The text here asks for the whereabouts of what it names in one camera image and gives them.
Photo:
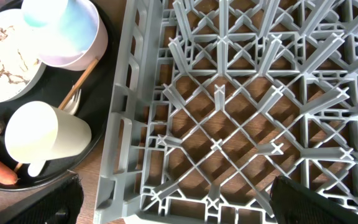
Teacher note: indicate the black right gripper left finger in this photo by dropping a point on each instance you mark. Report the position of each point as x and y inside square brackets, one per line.
[59, 202]

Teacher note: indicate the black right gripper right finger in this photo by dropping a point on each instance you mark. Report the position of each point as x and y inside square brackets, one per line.
[293, 203]

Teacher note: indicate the cream paper cup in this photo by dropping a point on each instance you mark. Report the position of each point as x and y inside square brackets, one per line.
[42, 132]

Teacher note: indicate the pink bowl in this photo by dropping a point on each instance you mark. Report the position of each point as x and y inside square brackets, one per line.
[95, 51]

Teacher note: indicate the light blue plastic cup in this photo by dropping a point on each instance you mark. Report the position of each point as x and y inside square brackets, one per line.
[54, 21]

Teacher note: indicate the grey dishwasher rack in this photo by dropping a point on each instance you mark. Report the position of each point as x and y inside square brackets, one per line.
[212, 100]

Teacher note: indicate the wooden chopstick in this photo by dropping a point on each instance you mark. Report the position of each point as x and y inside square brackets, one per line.
[78, 84]

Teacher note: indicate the grey plate with food scraps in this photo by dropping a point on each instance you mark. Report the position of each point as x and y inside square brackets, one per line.
[20, 69]

